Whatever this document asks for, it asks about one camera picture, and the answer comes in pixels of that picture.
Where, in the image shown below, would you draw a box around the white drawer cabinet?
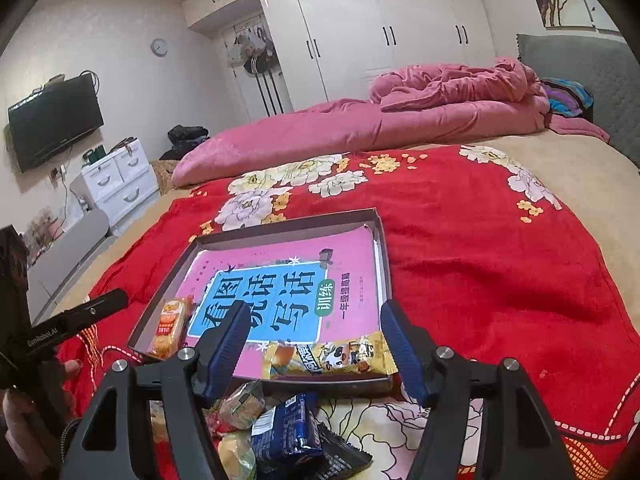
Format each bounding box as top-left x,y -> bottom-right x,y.
70,137 -> 161,236

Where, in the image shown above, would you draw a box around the white wardrobe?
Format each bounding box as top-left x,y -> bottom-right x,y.
182,0 -> 496,116

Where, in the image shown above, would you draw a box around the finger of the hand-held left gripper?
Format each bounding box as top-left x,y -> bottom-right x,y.
60,287 -> 129,328

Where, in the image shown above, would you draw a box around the colourful striped clothing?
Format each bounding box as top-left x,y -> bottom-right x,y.
540,78 -> 596,121

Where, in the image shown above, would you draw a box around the grey storage bench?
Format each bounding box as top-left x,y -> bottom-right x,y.
27,207 -> 111,321

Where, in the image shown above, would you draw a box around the brown knitted blanket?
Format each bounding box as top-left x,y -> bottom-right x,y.
152,159 -> 181,193

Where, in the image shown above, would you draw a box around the black television cable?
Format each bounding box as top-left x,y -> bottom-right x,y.
50,145 -> 76,226

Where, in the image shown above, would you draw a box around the red floral blanket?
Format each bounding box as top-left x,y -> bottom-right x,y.
55,142 -> 640,480

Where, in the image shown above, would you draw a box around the pale beige wall painting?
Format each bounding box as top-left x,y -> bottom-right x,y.
575,0 -> 621,36

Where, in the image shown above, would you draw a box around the hanging handbags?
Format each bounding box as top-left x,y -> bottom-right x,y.
227,25 -> 276,76

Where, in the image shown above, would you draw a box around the blue cookie packet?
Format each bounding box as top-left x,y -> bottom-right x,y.
250,392 -> 326,463

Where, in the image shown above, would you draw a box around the pink quilt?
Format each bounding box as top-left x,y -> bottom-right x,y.
171,57 -> 611,191

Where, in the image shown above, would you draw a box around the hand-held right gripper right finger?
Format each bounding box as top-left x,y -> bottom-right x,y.
380,300 -> 588,480

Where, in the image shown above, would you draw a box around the pink and blue book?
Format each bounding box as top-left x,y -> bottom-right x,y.
182,225 -> 388,381

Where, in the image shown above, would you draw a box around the brown cardboard tray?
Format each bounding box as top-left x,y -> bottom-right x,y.
127,206 -> 401,396

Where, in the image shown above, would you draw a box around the person's left forearm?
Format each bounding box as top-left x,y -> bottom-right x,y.
0,392 -> 61,480

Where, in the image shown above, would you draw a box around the black flat television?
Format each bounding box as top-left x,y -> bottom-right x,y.
7,75 -> 105,173

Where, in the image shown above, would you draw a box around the orange snack packet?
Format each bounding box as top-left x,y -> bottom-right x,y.
150,296 -> 195,361

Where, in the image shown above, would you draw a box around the black snack packet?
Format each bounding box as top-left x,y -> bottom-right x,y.
310,410 -> 373,480

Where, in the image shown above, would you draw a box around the yellow cow-print snack packet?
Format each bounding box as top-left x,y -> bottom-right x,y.
262,331 -> 401,380

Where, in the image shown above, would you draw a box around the clear packet beige pastry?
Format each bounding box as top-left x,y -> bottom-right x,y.
217,380 -> 266,431

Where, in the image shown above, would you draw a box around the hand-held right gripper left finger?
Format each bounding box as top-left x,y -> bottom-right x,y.
60,301 -> 253,480

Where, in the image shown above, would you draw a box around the pale yellow snack packet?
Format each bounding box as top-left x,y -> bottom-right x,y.
147,400 -> 173,443

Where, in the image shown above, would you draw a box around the black coat stand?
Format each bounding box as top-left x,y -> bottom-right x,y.
250,72 -> 282,116

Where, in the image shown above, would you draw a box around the small device on television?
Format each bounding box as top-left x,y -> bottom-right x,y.
32,74 -> 66,93

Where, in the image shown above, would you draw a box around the braided grey cable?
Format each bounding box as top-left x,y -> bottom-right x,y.
59,417 -> 81,466

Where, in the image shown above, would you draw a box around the dark clothing pile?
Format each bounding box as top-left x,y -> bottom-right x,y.
160,125 -> 210,161

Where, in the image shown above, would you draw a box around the grey quilted headboard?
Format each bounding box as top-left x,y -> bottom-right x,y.
515,34 -> 640,166

